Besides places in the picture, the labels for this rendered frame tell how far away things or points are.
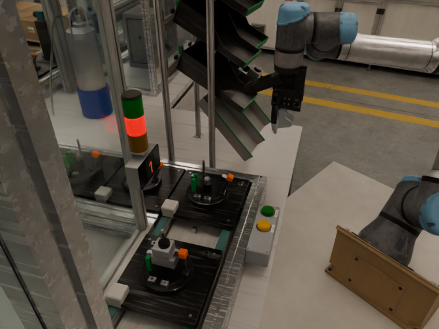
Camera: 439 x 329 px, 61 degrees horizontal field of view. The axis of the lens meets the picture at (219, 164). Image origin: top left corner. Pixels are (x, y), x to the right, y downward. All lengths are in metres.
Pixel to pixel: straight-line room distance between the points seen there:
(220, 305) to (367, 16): 4.36
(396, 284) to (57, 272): 0.98
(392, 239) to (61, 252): 1.01
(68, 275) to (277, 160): 1.48
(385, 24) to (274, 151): 3.51
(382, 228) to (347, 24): 0.55
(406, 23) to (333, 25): 4.03
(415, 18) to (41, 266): 4.92
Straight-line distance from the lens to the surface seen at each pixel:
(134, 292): 1.04
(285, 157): 1.67
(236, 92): 1.38
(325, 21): 0.99
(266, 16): 5.28
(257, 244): 1.14
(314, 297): 1.18
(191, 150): 1.70
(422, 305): 1.11
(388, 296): 1.15
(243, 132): 1.47
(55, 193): 0.17
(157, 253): 0.98
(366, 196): 1.55
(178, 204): 1.24
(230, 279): 1.06
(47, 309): 0.20
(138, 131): 0.95
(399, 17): 5.00
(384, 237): 1.13
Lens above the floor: 1.80
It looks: 36 degrees down
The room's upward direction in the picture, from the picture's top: straight up
